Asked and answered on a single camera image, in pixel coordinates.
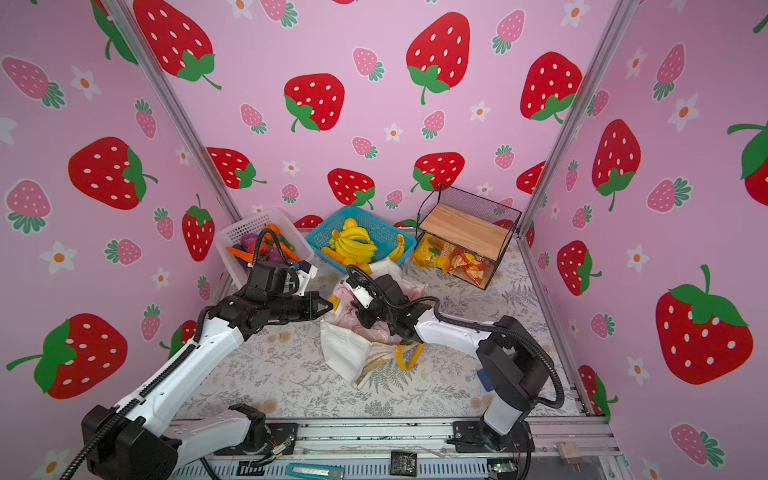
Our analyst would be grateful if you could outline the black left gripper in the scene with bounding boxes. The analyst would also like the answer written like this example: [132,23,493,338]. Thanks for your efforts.
[268,292,335,324]

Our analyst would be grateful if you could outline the pink plastic grocery bag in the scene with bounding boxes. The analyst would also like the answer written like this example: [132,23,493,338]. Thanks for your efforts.
[332,274,426,345]

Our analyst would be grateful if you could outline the white canvas tote bag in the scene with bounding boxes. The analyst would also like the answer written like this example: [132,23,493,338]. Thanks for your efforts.
[319,281,427,390]

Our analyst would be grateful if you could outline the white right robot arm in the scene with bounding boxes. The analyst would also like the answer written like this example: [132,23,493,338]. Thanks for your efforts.
[344,267,565,443]

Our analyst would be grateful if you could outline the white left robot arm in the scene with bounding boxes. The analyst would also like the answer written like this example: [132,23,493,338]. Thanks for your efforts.
[62,261,333,479]

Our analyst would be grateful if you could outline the orange toy carrot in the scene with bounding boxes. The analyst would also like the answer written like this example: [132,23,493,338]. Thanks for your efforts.
[280,244,301,262]
[226,247,254,265]

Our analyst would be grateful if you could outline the white plastic basket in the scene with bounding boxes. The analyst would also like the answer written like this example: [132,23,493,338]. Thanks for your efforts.
[214,208,316,288]

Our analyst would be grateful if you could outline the yellow toy banana pair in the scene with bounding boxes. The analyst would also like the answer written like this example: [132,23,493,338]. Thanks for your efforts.
[388,234,406,263]

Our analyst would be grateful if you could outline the yellow snack packets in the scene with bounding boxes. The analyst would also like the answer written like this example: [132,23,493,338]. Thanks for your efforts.
[411,233,495,289]

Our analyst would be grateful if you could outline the teal plastic basket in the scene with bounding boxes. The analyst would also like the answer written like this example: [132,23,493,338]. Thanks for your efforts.
[306,206,417,272]

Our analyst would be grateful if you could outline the orange toy papaya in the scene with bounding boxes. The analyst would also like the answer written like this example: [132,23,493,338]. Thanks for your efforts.
[321,247,344,264]

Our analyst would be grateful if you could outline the yellow toy banana bunch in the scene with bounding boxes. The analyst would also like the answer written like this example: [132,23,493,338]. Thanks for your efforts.
[329,226,378,264]

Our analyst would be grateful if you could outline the floral table mat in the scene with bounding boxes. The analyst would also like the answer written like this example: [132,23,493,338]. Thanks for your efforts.
[177,244,558,420]

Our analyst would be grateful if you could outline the blue box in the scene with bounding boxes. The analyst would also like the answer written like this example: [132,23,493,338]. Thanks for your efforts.
[477,369,494,392]

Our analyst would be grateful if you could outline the small black circuit board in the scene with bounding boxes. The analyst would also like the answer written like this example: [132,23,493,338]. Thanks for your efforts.
[389,450,418,478]

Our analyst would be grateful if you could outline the teal utility knife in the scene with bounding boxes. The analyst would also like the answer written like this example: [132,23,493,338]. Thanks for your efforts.
[285,463,345,480]

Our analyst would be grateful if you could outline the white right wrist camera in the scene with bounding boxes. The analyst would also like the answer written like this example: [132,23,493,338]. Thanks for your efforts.
[348,285,374,309]

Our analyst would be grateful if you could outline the black wire wooden shelf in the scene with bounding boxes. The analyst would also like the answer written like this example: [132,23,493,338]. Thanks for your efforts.
[415,187,522,290]

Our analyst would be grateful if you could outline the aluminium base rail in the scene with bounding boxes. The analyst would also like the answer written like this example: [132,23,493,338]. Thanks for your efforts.
[173,417,633,479]

